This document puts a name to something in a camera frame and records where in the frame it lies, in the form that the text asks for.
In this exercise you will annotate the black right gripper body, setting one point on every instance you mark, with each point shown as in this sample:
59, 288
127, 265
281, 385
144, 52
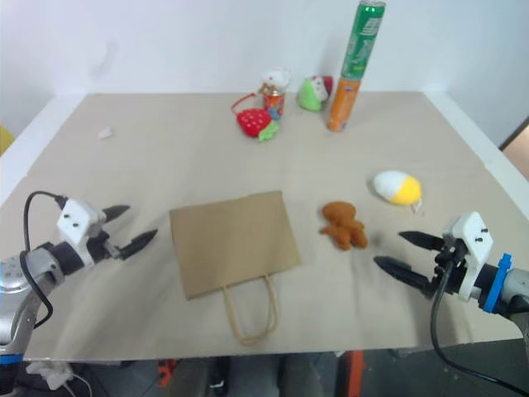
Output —
450, 271

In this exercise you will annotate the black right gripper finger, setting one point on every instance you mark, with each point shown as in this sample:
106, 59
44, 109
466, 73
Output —
407, 274
421, 240

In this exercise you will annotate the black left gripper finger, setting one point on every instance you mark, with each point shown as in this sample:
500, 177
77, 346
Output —
116, 211
138, 243

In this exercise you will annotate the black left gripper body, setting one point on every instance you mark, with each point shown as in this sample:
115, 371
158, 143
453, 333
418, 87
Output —
98, 247

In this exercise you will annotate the white yellow egg plush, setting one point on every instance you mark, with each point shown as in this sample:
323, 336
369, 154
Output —
396, 186

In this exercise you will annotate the brown gingerbread plush toy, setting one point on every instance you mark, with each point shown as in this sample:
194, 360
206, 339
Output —
345, 227

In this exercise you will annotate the brown paper bag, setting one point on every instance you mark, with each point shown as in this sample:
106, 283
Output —
231, 240

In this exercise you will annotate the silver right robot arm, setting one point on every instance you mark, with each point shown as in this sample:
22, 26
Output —
514, 289

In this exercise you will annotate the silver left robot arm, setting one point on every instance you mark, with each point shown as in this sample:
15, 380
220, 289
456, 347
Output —
38, 264

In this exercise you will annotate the white paper scrap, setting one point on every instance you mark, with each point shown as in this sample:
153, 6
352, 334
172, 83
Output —
106, 134

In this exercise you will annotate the orange table leg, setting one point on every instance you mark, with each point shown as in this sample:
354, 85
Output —
352, 374

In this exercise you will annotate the brown board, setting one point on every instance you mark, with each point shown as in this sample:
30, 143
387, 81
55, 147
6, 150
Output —
518, 153

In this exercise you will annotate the red orange clamp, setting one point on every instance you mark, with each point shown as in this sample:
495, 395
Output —
166, 372

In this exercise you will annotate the yellow object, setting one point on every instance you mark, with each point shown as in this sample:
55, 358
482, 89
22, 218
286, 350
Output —
5, 140

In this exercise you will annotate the white crumpled cloth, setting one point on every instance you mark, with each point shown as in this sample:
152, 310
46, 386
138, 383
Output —
49, 374

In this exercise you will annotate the orange can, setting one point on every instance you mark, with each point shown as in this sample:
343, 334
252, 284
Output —
344, 105

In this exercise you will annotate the red strawberry plush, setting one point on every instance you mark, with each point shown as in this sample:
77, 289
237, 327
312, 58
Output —
253, 120

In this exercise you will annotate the green white plush toy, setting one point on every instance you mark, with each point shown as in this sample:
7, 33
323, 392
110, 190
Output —
309, 95

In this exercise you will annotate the tall green can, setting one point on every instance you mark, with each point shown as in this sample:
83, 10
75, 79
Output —
361, 41

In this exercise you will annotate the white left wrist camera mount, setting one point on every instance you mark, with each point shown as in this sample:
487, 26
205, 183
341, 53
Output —
74, 219

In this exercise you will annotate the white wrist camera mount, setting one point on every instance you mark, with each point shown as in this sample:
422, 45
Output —
469, 235
74, 219

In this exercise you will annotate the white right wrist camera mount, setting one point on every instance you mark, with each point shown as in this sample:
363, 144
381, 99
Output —
469, 235

